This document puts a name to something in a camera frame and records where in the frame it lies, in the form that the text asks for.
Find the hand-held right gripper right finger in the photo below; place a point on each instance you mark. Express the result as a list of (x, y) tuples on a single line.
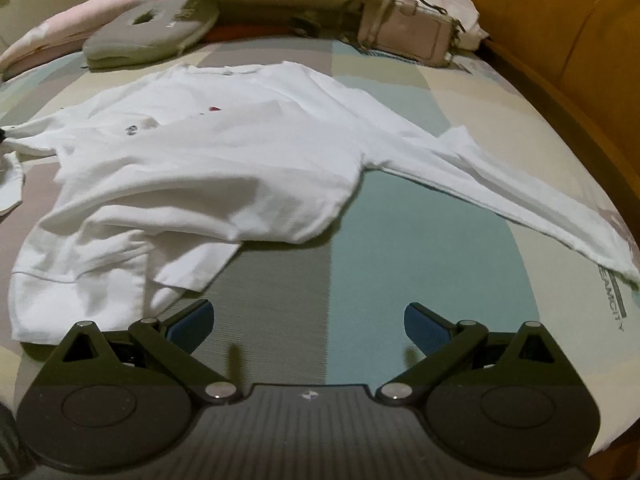
[(425, 326)]

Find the red cloth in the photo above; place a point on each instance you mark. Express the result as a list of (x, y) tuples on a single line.
[(220, 35)]

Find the beige handbag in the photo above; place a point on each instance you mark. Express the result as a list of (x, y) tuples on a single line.
[(410, 30)]

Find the grey donut cushion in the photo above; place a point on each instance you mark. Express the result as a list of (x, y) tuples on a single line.
[(150, 35)]

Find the white long-sleeve shirt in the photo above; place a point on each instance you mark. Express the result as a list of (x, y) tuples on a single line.
[(225, 160)]

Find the wooden headboard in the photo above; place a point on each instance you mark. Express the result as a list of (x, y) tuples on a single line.
[(550, 35)]

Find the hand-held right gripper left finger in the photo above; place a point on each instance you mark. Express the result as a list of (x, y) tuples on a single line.
[(192, 321)]

